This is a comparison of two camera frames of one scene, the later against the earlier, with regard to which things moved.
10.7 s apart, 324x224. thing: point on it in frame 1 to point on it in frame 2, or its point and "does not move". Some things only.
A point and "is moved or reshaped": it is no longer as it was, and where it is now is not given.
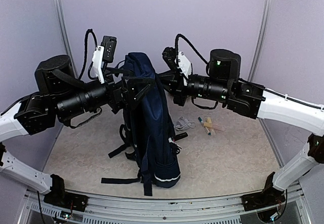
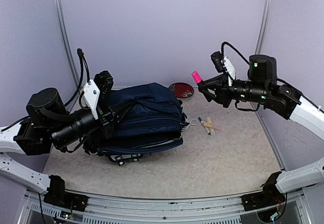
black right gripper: [172, 81] to [222, 95]
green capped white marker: [202, 123] does not move
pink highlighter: [220, 127] does not move
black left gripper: [117, 102] to [108, 118]
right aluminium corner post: [263, 32] does not move
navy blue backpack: [147, 131] is moved or reshaped
